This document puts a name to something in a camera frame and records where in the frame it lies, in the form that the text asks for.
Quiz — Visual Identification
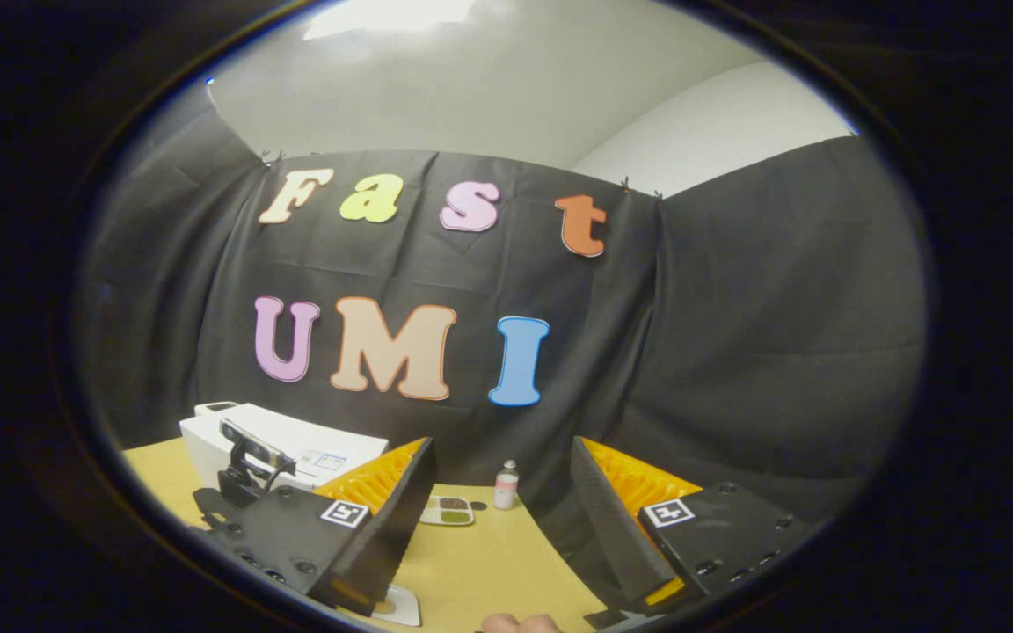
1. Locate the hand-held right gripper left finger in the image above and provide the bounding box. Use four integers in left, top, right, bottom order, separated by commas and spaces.
208, 437, 439, 616

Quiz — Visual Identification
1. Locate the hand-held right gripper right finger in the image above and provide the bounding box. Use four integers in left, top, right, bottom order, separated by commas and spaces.
570, 435, 811, 616

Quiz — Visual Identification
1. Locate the white microwave oven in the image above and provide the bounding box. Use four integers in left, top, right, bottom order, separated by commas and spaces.
179, 403, 390, 495

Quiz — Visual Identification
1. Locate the white divided sauce tray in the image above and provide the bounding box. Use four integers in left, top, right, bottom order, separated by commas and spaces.
419, 495, 476, 527

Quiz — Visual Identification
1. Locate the white rectangular plate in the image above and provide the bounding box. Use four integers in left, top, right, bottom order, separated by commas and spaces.
373, 585, 422, 627

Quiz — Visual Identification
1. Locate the small pink label bottle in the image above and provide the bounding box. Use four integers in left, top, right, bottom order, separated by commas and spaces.
493, 459, 521, 511

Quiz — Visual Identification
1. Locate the ceiling light panel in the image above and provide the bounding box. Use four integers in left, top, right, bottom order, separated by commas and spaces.
304, 0, 477, 40

